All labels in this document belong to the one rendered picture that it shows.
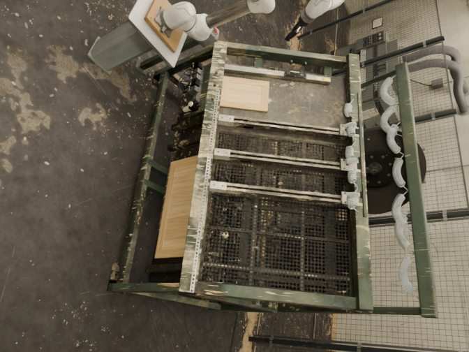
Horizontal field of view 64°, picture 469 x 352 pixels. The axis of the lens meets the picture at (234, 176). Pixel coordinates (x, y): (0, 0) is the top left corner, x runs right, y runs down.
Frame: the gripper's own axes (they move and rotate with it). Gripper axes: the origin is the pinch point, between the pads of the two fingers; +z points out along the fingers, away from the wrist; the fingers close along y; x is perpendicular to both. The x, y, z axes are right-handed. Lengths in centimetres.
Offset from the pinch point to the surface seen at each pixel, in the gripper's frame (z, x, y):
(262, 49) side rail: 77, -2, 48
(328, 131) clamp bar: 48, -74, -13
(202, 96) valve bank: 91, 26, -18
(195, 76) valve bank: 88, 39, -5
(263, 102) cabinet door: 73, -21, -3
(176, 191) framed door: 131, 7, -91
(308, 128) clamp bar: 56, -60, -15
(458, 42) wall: 287, -454, 571
